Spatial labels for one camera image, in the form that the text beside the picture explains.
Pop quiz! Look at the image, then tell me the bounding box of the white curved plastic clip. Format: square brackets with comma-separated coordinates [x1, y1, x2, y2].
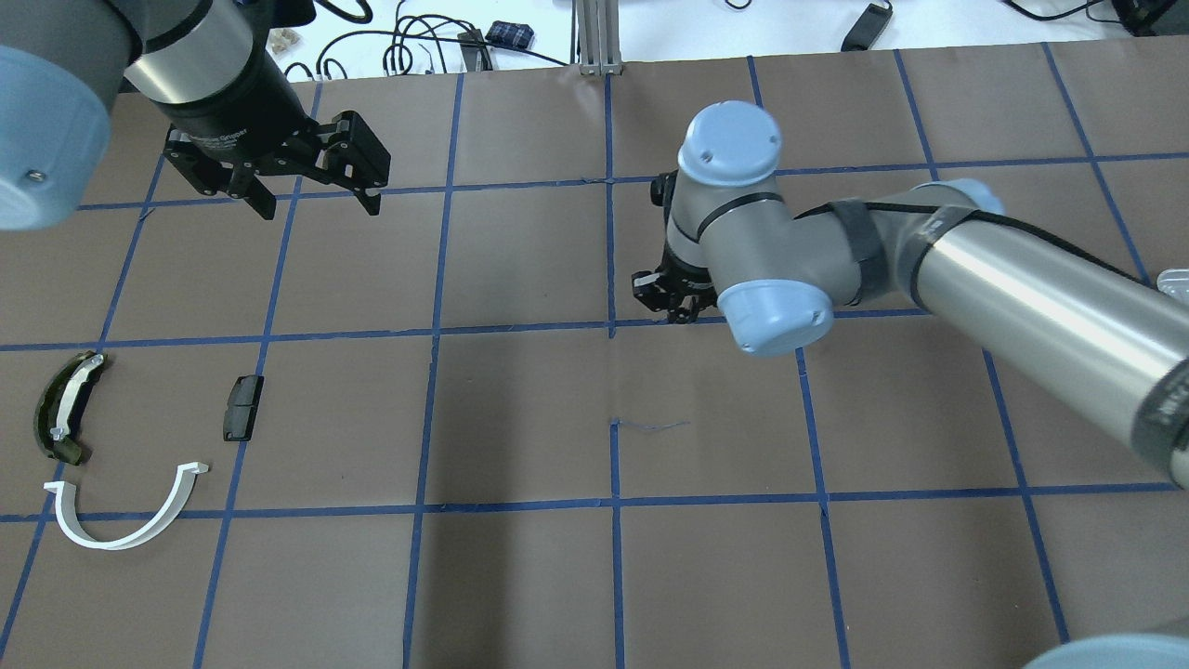
[43, 461, 210, 553]

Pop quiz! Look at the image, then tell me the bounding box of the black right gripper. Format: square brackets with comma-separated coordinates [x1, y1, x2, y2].
[633, 171, 718, 323]

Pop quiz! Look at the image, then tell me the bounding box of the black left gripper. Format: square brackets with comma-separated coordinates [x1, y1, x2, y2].
[163, 111, 391, 220]

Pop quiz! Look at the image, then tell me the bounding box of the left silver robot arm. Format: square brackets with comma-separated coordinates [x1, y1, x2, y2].
[1, 1, 391, 231]

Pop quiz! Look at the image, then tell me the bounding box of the green curved brake shoe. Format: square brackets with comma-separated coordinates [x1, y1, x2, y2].
[33, 351, 108, 466]

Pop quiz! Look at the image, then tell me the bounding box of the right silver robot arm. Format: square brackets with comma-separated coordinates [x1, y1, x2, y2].
[633, 100, 1188, 488]

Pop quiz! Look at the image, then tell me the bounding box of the dark grey brake pad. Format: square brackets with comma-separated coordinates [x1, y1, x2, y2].
[222, 375, 265, 443]

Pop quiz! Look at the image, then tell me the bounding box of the black power adapter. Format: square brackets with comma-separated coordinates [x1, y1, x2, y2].
[839, 1, 895, 52]

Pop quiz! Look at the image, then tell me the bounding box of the aluminium frame post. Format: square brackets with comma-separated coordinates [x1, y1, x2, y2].
[570, 1, 623, 76]

